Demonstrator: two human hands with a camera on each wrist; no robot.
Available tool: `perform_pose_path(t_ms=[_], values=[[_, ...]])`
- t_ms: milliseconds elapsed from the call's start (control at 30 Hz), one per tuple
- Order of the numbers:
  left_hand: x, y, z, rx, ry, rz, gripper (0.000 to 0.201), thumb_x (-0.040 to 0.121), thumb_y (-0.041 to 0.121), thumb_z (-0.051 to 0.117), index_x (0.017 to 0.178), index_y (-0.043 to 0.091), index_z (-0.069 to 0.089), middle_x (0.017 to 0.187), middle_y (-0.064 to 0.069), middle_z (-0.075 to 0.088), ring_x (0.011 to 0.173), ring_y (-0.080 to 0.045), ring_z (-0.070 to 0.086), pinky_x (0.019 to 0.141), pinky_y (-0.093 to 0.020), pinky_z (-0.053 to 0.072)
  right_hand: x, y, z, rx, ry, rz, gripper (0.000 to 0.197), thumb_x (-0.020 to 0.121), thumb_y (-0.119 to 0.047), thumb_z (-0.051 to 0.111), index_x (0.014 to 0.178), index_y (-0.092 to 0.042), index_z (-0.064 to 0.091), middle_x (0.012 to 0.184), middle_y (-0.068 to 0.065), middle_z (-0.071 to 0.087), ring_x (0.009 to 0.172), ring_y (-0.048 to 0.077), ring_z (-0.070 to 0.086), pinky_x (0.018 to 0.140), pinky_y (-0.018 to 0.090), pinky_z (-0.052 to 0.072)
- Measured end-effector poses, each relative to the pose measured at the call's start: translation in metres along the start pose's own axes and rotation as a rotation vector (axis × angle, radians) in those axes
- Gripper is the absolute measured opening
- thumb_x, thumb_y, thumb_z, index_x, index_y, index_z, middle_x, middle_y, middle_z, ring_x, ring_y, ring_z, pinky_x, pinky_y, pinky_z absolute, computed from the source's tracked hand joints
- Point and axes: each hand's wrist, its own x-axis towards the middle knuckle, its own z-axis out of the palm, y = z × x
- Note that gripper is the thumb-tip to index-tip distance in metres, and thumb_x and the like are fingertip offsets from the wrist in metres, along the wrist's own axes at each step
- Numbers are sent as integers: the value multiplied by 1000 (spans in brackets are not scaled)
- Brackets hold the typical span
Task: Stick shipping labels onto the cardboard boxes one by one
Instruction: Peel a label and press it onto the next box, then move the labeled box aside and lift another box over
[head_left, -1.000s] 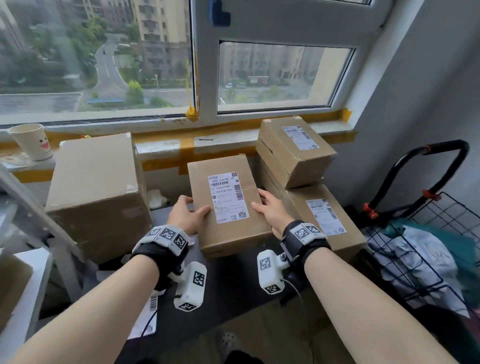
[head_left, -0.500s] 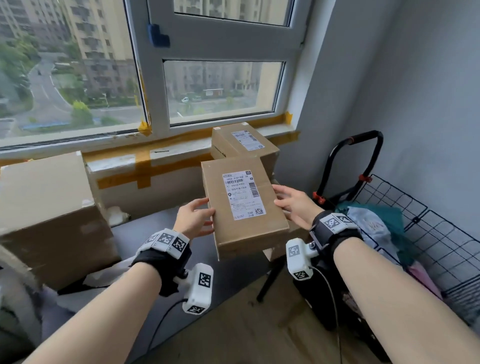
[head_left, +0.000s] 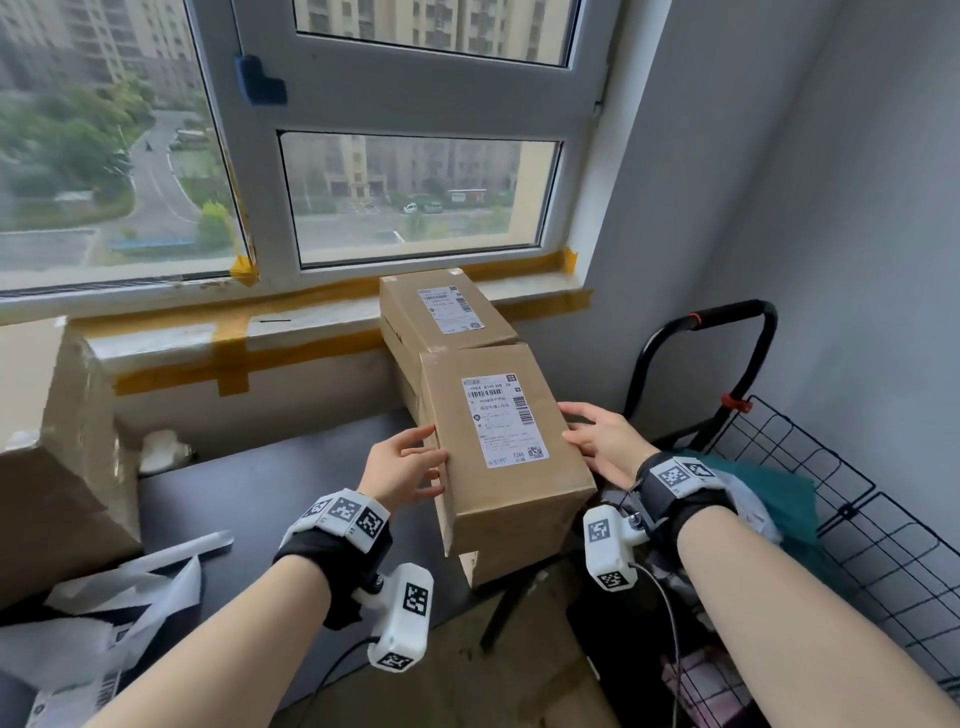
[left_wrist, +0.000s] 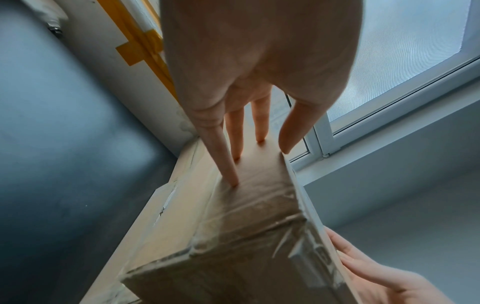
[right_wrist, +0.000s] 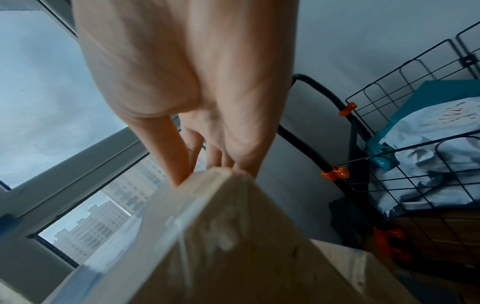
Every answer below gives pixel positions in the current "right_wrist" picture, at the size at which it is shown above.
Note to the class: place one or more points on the person's right hand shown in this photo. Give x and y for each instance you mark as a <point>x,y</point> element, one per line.
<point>187,59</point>

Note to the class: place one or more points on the teal bag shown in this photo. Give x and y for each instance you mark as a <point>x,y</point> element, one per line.
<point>423,95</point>

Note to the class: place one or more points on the white window frame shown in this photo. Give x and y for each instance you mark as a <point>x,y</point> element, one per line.
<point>75,166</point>

